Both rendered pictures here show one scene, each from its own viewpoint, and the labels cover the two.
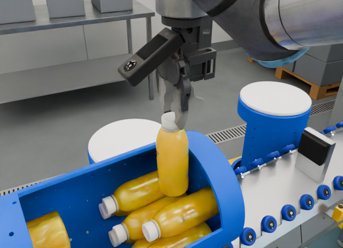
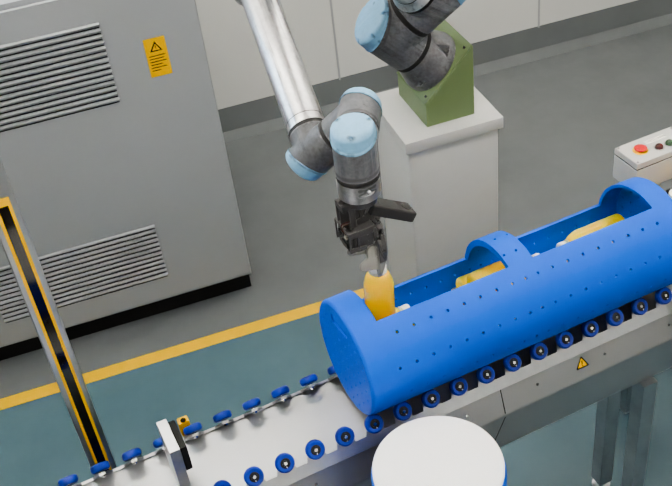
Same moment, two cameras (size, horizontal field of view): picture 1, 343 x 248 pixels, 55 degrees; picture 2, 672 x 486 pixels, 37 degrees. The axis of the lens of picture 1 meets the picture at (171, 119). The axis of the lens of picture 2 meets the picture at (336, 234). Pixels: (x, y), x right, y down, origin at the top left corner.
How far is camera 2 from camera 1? 2.46 m
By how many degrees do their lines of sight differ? 109
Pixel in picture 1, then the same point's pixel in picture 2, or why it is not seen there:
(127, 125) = not seen: outside the picture
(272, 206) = (259, 431)
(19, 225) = (491, 242)
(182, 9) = not seen: hidden behind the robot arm
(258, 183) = (262, 464)
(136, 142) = (431, 462)
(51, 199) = (504, 333)
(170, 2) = not seen: hidden behind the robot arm
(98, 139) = (490, 470)
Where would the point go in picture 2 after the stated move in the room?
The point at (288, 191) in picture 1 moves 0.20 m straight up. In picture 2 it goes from (227, 452) to (212, 393)
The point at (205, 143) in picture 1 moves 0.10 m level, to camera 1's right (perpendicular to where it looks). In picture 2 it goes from (345, 306) to (301, 306)
